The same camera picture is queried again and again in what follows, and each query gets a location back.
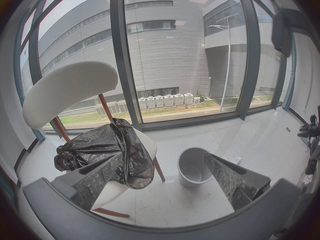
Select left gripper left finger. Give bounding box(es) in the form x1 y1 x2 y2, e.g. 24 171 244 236
53 150 124 211

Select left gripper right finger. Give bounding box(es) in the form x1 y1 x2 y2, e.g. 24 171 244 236
203 152 272 212

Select black plastic bag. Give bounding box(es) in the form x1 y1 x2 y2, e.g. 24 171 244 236
54 117 155 190

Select white trash bin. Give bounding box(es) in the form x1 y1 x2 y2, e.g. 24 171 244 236
177 146 216 188

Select white chair with brown legs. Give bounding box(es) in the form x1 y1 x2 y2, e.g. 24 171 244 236
22 61 166 219

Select window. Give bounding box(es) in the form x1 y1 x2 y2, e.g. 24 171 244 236
14 0 295 134

